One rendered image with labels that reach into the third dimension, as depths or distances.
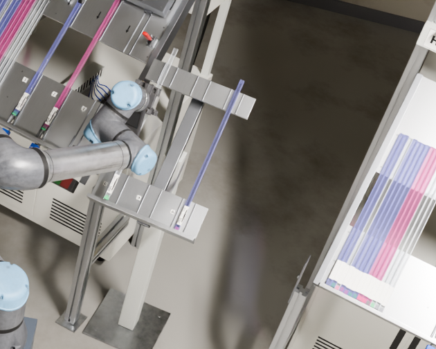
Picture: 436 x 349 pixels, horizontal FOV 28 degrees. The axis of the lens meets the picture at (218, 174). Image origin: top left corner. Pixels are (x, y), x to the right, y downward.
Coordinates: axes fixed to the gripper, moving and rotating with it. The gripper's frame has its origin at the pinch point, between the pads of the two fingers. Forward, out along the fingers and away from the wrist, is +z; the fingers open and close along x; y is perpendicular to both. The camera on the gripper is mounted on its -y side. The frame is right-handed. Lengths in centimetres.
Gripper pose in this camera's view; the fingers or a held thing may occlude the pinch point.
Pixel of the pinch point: (147, 110)
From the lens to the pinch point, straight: 260.1
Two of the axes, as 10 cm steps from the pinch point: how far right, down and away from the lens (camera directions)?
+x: -9.2, -3.8, 1.0
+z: 1.1, -0.1, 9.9
